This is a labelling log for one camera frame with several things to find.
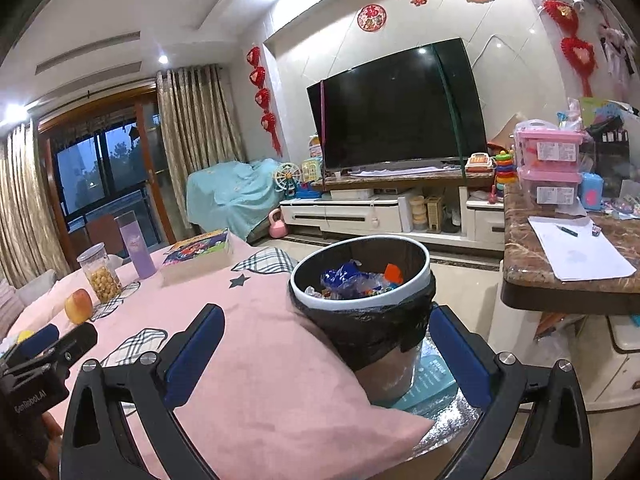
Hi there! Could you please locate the toy ferris wheel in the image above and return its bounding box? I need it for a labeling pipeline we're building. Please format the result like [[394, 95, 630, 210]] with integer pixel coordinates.
[[273, 161, 301, 196]]

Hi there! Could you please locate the black television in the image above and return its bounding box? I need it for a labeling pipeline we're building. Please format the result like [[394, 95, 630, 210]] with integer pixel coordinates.
[[306, 37, 488, 173]]

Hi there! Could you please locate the pink storage box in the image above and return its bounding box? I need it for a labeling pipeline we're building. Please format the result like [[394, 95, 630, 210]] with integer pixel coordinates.
[[517, 166, 583, 206], [514, 120, 587, 168]]

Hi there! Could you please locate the pink striped cushion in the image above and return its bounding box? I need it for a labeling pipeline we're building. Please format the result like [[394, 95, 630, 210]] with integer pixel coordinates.
[[0, 277, 23, 341]]

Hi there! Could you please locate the round red wall decal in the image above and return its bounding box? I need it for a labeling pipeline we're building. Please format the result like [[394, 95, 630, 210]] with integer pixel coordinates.
[[356, 4, 387, 31]]

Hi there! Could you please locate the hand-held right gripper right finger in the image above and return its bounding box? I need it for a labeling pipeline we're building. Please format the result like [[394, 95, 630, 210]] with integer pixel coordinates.
[[429, 305, 593, 480]]

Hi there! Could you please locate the blue toy box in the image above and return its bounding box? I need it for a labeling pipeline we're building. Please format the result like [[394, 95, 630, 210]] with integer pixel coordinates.
[[578, 172, 607, 211]]

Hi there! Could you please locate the colourful picture book box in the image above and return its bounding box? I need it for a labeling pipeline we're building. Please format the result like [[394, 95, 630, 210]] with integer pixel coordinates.
[[160, 228, 233, 286]]

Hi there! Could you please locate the white trash bin black liner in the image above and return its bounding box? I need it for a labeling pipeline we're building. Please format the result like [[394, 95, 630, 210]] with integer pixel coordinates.
[[288, 237, 436, 403]]

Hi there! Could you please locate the rainbow stacking ring toy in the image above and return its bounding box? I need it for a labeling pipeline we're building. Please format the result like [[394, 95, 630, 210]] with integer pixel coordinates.
[[494, 150, 518, 193]]

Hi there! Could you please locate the white paper sheet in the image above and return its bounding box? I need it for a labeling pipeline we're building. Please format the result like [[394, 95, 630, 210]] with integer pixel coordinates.
[[527, 215, 637, 282]]

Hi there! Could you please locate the white cabinet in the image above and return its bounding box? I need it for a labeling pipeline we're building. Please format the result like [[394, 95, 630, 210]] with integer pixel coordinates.
[[575, 310, 640, 416]]

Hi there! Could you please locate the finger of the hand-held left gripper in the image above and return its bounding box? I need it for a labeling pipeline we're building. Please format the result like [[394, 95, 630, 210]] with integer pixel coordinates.
[[17, 324, 61, 361], [30, 322, 99, 377]]

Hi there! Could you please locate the toy house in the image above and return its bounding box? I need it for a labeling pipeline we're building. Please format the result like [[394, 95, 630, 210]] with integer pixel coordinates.
[[300, 135, 324, 184]]

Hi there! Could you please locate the wooden framed glass door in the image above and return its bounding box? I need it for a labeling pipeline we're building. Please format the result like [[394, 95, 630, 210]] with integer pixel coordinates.
[[37, 85, 176, 261]]

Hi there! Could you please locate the purple water bottle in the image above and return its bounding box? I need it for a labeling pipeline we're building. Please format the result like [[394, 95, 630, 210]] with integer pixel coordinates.
[[114, 212, 157, 280]]

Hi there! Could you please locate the beige sofa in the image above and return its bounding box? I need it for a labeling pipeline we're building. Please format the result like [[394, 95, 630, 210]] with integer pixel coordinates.
[[15, 270, 58, 306]]

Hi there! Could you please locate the pink kettlebell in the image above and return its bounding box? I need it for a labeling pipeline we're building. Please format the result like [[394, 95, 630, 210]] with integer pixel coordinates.
[[268, 208, 291, 240]]

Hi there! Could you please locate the black desk organiser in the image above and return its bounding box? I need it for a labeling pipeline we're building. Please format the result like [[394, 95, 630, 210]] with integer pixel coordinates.
[[592, 127, 630, 196]]

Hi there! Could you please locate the silver foil bag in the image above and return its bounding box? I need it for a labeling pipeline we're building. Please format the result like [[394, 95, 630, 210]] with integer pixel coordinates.
[[410, 390, 488, 453]]

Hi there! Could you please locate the red heart hanging decoration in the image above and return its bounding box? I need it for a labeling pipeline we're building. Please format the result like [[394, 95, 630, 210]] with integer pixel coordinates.
[[245, 46, 283, 157], [520, 0, 598, 98]]

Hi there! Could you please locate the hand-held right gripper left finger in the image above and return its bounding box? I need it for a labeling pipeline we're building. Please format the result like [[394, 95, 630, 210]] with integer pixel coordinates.
[[60, 304, 226, 480]]

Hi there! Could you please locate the clear jar of yellow snacks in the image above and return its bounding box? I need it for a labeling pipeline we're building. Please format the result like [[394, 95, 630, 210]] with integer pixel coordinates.
[[76, 242, 123, 304]]

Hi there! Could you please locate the beige patterned curtain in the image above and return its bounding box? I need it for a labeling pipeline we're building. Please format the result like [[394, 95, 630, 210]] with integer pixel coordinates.
[[156, 64, 248, 241], [0, 120, 71, 288]]

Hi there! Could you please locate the light blue blanket covered chair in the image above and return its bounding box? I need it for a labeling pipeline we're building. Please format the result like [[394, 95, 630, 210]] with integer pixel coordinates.
[[186, 158, 286, 243]]

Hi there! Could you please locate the brown marble counter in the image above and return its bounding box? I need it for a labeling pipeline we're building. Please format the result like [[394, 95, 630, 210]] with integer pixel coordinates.
[[501, 180, 640, 313]]

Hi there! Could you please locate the white television stand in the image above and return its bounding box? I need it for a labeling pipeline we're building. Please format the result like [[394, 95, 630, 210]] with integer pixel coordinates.
[[279, 167, 506, 253]]

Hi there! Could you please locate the toy cash register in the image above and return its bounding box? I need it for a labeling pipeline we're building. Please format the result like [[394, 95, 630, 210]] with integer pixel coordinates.
[[465, 151, 493, 176]]

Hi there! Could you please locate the red yellow apple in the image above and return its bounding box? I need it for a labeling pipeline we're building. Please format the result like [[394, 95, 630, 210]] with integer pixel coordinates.
[[64, 288, 94, 324]]

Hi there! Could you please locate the blue wrapper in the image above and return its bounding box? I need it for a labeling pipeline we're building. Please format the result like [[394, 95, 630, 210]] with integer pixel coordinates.
[[322, 260, 371, 296]]

